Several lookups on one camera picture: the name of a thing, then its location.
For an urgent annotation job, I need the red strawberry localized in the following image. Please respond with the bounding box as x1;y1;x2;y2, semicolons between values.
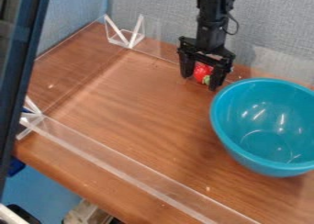
192;62;213;85

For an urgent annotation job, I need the blue plastic bowl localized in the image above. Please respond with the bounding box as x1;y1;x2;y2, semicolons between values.
209;78;314;177

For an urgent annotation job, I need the clear acrylic barrier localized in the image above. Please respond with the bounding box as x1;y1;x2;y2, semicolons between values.
14;14;314;224

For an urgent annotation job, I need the blue clamp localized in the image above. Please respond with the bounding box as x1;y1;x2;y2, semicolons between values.
5;106;32;178

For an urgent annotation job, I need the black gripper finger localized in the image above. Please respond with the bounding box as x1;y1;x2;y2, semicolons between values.
208;63;231;91
179;52;195;78

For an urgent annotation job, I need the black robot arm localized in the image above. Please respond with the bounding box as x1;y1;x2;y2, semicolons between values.
176;0;235;91

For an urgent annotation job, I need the white black object under table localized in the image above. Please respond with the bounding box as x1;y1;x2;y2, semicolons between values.
0;204;41;224

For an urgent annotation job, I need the grey box under table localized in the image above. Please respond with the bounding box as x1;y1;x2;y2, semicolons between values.
62;199;111;224

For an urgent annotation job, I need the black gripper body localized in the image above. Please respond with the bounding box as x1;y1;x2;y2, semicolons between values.
176;36;235;66

